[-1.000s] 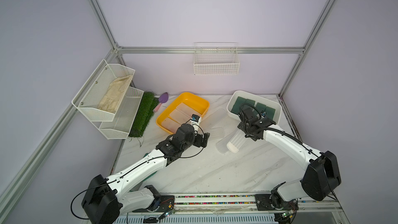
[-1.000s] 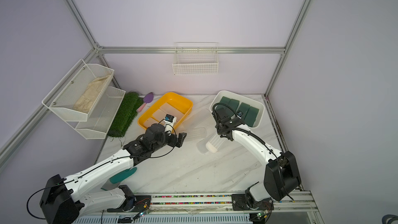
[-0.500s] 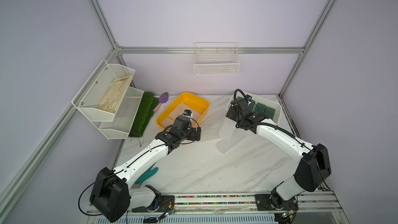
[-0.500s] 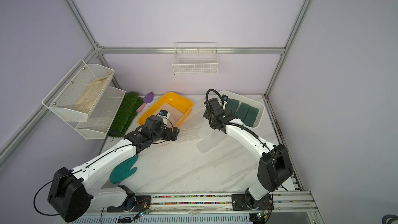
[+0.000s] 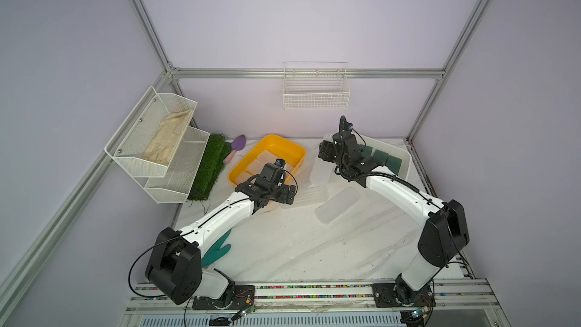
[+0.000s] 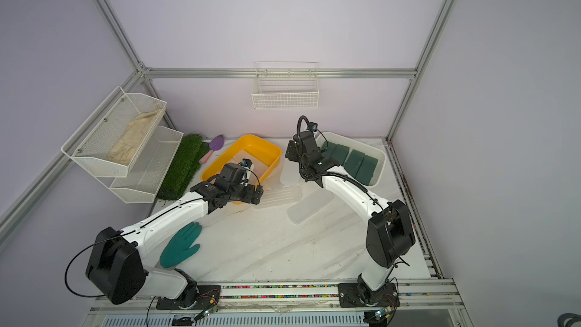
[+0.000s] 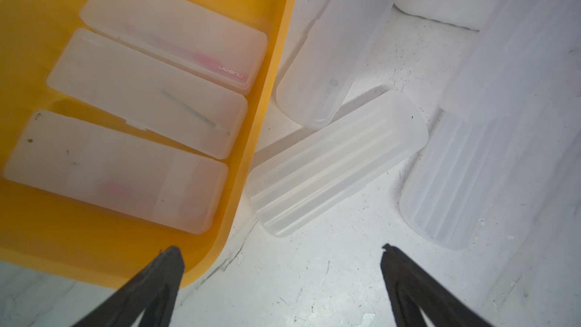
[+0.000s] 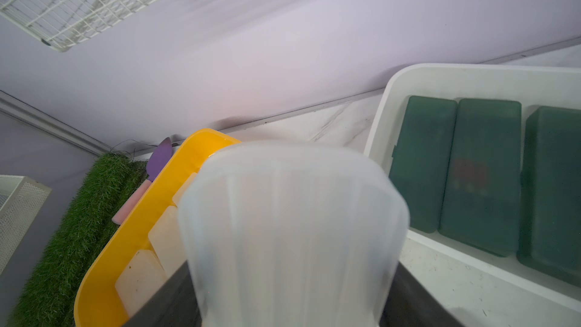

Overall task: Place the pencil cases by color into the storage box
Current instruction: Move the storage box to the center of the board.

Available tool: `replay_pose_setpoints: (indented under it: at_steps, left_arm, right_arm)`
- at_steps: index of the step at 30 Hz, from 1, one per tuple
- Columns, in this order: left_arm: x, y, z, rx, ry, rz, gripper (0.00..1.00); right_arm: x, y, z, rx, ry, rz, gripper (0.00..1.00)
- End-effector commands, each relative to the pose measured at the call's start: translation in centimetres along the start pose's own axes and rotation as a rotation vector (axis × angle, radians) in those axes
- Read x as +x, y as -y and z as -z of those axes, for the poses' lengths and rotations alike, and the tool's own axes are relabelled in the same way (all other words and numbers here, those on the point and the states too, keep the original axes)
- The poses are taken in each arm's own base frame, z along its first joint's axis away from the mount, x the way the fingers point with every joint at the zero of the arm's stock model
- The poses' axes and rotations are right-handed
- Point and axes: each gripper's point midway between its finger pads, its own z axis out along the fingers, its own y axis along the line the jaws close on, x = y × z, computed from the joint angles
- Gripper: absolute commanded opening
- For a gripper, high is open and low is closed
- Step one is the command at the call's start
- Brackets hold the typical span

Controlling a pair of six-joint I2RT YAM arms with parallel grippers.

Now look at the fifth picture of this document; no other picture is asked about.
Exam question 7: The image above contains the beige cloth in shelf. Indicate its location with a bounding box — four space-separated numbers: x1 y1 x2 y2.
142 109 195 166

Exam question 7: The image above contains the green rubber glove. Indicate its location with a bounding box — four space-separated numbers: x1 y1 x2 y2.
201 230 231 268

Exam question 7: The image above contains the clear ribbed pencil case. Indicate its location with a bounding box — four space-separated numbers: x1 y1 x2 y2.
281 186 328 209
315 188 360 225

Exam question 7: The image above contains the yellow plastic storage box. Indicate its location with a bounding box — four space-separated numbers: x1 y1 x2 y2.
227 134 307 187

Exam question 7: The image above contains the purple pink toy shovel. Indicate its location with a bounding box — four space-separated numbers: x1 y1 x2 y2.
223 135 247 164

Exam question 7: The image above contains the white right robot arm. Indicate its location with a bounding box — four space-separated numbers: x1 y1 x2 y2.
318 130 470 307

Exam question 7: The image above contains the green pencil case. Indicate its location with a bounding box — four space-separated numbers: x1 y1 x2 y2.
360 145 373 158
372 149 390 166
384 154 402 176

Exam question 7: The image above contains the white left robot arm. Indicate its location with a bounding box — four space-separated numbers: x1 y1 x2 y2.
145 158 298 305

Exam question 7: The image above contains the clear pencil case front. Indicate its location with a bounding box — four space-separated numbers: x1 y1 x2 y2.
248 150 277 173

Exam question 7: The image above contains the green artificial grass roll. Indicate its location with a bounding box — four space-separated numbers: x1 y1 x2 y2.
187 133 232 201

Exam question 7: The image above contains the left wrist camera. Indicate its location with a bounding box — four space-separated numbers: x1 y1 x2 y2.
274 158 287 170

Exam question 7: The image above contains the white wire wall basket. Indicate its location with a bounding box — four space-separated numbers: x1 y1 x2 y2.
282 61 350 111

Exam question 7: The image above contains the white mesh wall shelf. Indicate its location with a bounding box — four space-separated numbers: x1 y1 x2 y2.
104 88 210 204

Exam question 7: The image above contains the white plastic storage box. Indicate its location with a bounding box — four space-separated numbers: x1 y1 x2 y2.
356 136 412 180

